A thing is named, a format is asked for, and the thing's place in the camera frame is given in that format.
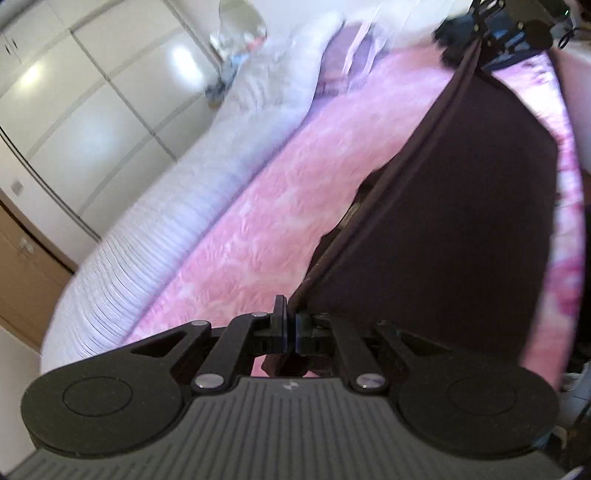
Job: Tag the pink floral blanket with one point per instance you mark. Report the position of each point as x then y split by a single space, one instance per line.
286 198

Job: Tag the purple-grey pillow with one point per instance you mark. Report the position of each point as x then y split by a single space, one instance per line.
355 55

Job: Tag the white wardrobe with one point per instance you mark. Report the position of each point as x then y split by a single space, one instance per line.
92 92

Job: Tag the white ribbed quilt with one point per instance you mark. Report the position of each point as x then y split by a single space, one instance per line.
207 184

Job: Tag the round mirror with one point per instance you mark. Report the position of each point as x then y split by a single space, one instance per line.
242 18

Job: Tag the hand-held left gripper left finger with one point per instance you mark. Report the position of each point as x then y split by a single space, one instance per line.
280 330

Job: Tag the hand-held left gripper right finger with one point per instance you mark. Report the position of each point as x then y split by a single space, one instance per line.
302 332

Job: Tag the wooden cabinet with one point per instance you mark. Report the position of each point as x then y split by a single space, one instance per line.
23 277

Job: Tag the dark long-sleeved shirt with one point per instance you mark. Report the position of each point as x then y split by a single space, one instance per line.
461 207

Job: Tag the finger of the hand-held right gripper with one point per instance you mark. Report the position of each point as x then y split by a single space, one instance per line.
450 34

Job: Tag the wall light switch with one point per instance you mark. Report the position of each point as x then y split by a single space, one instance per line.
16 186

